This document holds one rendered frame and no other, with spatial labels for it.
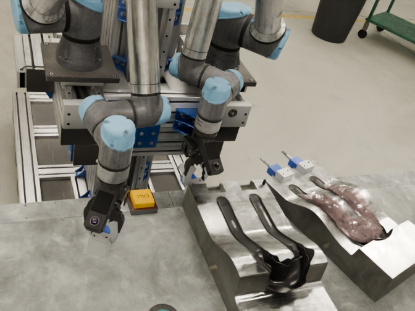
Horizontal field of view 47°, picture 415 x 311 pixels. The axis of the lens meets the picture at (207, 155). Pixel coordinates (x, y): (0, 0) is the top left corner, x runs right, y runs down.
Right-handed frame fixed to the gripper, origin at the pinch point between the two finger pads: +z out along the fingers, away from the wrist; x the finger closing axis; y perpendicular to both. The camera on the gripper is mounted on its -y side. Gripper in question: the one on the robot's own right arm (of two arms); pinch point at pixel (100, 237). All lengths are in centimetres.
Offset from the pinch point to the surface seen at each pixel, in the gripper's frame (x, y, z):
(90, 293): -3.6, -13.6, 4.6
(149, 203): -7.4, 19.0, 1.4
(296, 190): -50, 45, 0
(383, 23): -139, 462, 61
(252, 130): -35, 208, 85
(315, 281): -57, 8, -2
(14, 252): 18.7, -9.5, 4.7
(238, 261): -35.4, -0.6, -8.8
